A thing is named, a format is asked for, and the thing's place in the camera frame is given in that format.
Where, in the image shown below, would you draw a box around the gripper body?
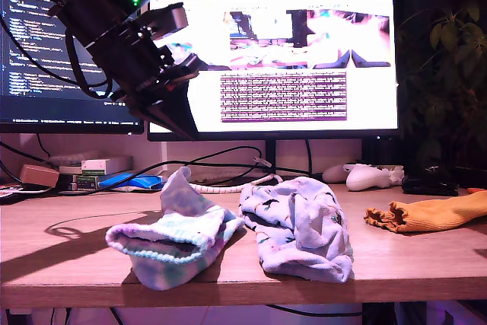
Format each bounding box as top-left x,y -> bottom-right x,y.
90,22 -> 202,109

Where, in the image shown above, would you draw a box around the pale blue toucan sock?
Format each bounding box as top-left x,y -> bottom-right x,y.
238,183 -> 355,284
262,175 -> 353,261

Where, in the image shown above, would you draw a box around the yellow frilly-cuff sock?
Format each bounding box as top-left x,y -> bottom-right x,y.
364,190 -> 487,234

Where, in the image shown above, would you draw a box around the white box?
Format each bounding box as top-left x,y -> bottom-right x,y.
80,156 -> 134,176

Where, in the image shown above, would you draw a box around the blue pouch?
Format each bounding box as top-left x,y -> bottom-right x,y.
97,173 -> 165,192

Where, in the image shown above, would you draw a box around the black monitor stand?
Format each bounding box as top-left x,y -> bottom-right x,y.
228,139 -> 317,193

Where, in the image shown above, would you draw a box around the green and white small boxes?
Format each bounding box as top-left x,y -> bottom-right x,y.
59,172 -> 100,192

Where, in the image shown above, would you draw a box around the monitor showing dark code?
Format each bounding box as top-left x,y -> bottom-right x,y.
0,0 -> 145,135

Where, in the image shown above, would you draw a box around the beige box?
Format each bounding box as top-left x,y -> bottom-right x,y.
18,164 -> 60,189

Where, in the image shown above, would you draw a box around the printed magazine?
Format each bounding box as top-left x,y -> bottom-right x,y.
0,183 -> 53,206

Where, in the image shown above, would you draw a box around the monitor showing white screen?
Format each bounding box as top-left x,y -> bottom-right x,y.
146,0 -> 400,142

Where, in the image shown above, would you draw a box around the white game controller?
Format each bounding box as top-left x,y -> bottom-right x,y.
322,163 -> 404,192

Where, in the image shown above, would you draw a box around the black pouch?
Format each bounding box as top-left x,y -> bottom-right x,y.
402,174 -> 460,197

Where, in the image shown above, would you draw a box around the green leafy houseplant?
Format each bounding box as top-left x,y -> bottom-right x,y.
395,0 -> 487,174

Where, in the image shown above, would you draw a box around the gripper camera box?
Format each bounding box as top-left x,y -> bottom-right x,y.
146,2 -> 190,41

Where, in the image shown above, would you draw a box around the black desk cable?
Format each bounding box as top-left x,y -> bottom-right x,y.
167,145 -> 264,186
91,160 -> 315,193

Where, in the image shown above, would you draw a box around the white spiral cable wrap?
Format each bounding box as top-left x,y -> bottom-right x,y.
189,173 -> 285,194

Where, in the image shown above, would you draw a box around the black monitor cable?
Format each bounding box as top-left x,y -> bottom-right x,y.
304,139 -> 314,178

